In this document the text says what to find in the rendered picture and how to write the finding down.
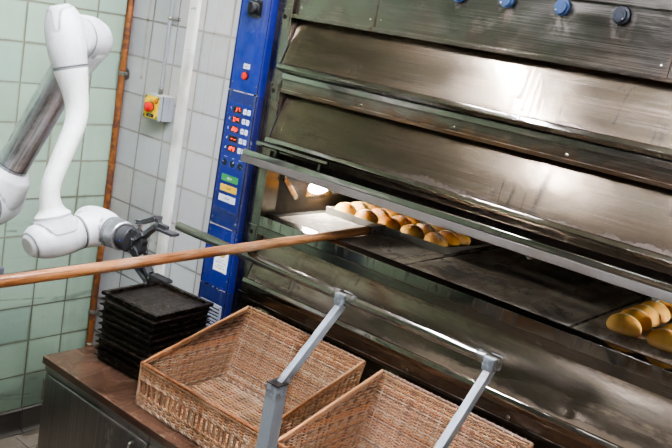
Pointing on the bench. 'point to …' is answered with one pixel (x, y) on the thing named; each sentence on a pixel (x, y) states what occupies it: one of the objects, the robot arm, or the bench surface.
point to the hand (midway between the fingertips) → (169, 257)
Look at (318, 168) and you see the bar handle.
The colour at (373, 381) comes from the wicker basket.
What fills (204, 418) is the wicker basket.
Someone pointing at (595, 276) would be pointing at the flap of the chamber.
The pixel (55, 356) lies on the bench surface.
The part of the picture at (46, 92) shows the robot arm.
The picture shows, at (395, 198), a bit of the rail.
